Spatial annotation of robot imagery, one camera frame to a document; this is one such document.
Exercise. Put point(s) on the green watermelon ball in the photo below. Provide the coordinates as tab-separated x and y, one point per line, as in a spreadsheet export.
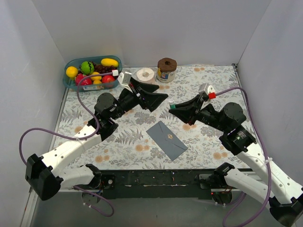
87	67

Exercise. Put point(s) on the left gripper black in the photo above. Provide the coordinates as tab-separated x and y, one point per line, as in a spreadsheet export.
138	93

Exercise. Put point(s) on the pink dragon fruit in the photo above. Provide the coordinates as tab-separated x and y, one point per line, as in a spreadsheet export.
81	79

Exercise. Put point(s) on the white toilet paper roll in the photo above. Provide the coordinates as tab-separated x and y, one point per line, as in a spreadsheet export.
146	75

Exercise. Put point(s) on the grey envelope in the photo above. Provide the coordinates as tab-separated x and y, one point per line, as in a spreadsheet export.
169	143

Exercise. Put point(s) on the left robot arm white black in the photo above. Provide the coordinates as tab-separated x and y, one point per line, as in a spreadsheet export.
44	173

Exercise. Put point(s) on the teal plastic fruit basket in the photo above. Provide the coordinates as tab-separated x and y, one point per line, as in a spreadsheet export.
77	62

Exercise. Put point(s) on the aluminium frame rail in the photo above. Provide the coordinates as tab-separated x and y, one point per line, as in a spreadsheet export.
66	209

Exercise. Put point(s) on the yellow mango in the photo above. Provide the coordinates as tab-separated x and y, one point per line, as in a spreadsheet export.
109	62

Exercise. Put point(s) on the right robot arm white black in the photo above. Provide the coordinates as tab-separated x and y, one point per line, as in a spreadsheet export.
282	195

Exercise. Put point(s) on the small yellow fruit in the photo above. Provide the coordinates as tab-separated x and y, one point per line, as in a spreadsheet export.
97	82

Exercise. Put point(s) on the yellow lemon left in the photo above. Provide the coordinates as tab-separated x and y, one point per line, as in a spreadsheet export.
71	72

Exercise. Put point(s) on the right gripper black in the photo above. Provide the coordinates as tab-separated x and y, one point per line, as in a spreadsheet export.
197	113

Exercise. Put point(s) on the yellow lemon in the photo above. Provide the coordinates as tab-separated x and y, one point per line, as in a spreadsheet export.
96	76
71	72

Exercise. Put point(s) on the dark purple grapes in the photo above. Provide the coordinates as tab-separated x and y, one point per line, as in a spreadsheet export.
102	69

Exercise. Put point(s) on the brown toilet paper roll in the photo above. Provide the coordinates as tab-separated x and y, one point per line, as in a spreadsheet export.
166	70

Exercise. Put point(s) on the yellow lemon centre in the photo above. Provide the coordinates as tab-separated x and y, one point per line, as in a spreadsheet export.
96	76

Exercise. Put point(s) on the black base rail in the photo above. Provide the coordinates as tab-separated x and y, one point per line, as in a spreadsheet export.
156	183

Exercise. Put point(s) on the red apple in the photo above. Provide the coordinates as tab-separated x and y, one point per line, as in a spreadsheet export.
108	79

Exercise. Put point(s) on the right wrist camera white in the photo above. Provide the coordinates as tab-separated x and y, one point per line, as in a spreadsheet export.
207	92

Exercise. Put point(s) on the green white glue stick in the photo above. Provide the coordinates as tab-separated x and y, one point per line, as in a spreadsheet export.
172	104

